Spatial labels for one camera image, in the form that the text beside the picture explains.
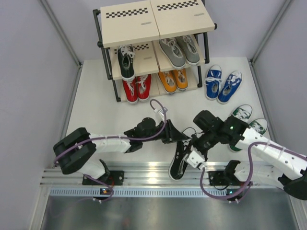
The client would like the beige black shoe shelf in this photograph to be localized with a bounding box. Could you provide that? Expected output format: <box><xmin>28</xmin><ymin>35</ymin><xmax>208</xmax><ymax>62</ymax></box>
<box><xmin>93</xmin><ymin>0</ymin><xmax>217</xmax><ymax>102</ymax></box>

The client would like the grey sneaker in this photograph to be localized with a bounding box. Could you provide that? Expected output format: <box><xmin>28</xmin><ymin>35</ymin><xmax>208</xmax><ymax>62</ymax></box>
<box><xmin>158</xmin><ymin>37</ymin><xmax>186</xmax><ymax>69</ymax></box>
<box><xmin>176</xmin><ymin>35</ymin><xmax>200</xmax><ymax>66</ymax></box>

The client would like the orange sneaker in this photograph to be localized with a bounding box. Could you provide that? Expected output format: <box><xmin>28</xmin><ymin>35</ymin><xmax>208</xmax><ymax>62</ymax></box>
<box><xmin>172</xmin><ymin>69</ymin><xmax>188</xmax><ymax>91</ymax></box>
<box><xmin>158</xmin><ymin>71</ymin><xmax>177</xmax><ymax>94</ymax></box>

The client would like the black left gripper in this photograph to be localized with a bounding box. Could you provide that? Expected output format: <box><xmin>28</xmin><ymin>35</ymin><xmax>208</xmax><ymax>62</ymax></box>
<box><xmin>142</xmin><ymin>119</ymin><xmax>187</xmax><ymax>144</ymax></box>

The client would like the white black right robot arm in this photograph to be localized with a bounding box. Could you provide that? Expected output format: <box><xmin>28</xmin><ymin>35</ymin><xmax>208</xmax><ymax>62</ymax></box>
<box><xmin>185</xmin><ymin>110</ymin><xmax>307</xmax><ymax>200</ymax></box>

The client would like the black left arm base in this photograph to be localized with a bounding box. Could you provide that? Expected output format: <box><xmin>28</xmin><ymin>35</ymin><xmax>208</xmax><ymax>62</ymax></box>
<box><xmin>82</xmin><ymin>170</ymin><xmax>124</xmax><ymax>186</ymax></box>

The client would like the black sneaker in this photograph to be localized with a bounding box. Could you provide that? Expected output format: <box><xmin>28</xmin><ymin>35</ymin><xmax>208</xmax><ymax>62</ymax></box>
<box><xmin>117</xmin><ymin>44</ymin><xmax>135</xmax><ymax>81</ymax></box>
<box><xmin>168</xmin><ymin>135</ymin><xmax>192</xmax><ymax>180</ymax></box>

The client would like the left grey corner post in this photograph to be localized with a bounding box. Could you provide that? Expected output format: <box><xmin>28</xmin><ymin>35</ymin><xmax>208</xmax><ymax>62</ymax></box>
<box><xmin>38</xmin><ymin>0</ymin><xmax>82</xmax><ymax>68</ymax></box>

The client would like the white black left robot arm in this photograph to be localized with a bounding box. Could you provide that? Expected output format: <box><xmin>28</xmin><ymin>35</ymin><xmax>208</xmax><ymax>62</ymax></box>
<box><xmin>53</xmin><ymin>117</ymin><xmax>188</xmax><ymax>185</ymax></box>

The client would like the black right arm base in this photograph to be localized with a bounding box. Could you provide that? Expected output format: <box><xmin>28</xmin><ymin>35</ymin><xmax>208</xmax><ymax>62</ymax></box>
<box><xmin>208</xmin><ymin>160</ymin><xmax>253</xmax><ymax>195</ymax></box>

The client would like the left blue sneaker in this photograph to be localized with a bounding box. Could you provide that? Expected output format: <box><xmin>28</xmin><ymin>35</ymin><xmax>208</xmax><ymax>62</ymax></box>
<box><xmin>204</xmin><ymin>65</ymin><xmax>222</xmax><ymax>100</ymax></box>

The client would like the green sneaker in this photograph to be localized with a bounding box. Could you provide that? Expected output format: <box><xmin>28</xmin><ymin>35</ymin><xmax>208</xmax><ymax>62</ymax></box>
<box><xmin>229</xmin><ymin>118</ymin><xmax>269</xmax><ymax>152</ymax></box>
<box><xmin>231</xmin><ymin>104</ymin><xmax>253</xmax><ymax>123</ymax></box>

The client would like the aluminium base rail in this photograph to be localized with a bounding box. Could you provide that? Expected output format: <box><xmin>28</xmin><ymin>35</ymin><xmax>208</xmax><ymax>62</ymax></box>
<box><xmin>39</xmin><ymin>143</ymin><xmax>300</xmax><ymax>198</ymax></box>

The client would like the blue sneaker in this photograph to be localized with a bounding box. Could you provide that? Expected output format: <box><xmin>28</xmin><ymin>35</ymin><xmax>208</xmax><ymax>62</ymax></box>
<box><xmin>204</xmin><ymin>65</ymin><xmax>222</xmax><ymax>100</ymax></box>
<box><xmin>217</xmin><ymin>71</ymin><xmax>243</xmax><ymax>104</ymax></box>

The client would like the right blue sneaker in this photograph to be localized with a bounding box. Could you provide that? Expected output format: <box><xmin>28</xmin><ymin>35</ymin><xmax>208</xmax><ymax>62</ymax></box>
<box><xmin>217</xmin><ymin>71</ymin><xmax>243</xmax><ymax>104</ymax></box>

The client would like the red sneaker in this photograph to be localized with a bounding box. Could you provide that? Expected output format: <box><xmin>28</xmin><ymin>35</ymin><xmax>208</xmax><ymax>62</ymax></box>
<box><xmin>137</xmin><ymin>74</ymin><xmax>152</xmax><ymax>102</ymax></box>
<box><xmin>122</xmin><ymin>79</ymin><xmax>138</xmax><ymax>104</ymax></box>

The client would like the grey aluminium corner post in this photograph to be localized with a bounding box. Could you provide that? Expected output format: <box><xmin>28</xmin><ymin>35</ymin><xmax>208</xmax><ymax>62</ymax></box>
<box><xmin>249</xmin><ymin>0</ymin><xmax>294</xmax><ymax>66</ymax></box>

